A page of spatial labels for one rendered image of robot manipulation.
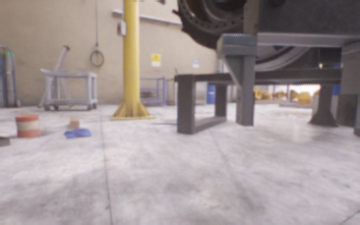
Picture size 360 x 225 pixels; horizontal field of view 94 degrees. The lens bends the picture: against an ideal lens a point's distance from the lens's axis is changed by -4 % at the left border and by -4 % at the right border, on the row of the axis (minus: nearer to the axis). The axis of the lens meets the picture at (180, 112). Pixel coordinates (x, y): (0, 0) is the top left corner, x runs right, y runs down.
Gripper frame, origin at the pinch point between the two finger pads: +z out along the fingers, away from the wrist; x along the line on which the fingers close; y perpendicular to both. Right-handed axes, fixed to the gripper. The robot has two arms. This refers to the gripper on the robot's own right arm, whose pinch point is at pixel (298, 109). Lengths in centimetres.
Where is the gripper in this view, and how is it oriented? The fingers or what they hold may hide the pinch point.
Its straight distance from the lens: 25.5
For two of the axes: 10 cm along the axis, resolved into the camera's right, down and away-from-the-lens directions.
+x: 10.0, 0.2, -0.1
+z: -0.1, 9.9, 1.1
